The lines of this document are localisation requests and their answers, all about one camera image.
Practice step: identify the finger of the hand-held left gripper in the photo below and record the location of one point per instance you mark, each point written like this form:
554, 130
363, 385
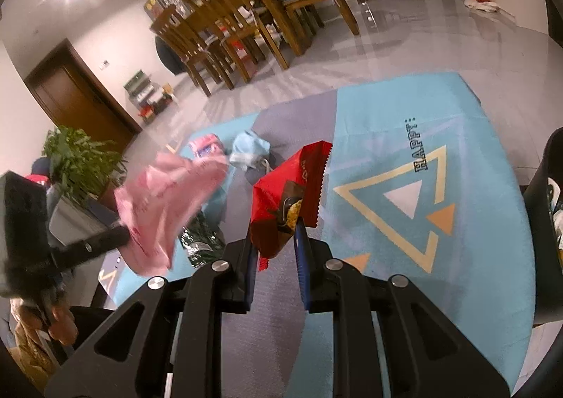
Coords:
96, 244

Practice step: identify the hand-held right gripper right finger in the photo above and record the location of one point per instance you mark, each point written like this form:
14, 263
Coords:
301, 266

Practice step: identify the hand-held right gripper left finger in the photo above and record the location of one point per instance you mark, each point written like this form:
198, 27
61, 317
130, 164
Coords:
250, 266

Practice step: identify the red snack bag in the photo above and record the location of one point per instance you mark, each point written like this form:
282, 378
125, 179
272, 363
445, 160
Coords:
281, 196

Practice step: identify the pink white plastic bag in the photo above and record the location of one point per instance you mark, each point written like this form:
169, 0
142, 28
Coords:
171, 200

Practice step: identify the light blue face mask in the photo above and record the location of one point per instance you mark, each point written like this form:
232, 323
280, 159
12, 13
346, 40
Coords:
248, 149

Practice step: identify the black bucket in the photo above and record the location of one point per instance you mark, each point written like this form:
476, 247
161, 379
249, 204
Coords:
539, 222

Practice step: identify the person's left hand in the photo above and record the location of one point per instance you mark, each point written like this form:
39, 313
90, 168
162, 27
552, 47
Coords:
61, 323

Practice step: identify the green packet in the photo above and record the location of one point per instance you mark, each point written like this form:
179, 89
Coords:
202, 239

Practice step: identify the potted green plant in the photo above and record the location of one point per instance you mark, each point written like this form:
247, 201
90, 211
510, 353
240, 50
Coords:
81, 160

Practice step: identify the blue grey printed tablecloth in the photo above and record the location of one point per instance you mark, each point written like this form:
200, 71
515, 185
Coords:
396, 248

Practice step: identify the yellow sweater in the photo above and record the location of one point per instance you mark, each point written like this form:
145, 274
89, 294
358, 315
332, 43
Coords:
31, 358

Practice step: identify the pink packet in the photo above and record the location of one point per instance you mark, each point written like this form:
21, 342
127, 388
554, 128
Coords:
206, 146

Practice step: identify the brown wooden door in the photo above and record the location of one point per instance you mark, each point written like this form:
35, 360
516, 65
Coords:
79, 94

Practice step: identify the stack of boxes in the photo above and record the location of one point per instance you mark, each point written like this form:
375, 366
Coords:
147, 97

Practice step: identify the dark hanging jacket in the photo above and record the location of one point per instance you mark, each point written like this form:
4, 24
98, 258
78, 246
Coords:
169, 55

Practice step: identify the wall poster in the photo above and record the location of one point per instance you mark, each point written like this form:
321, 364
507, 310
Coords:
162, 0

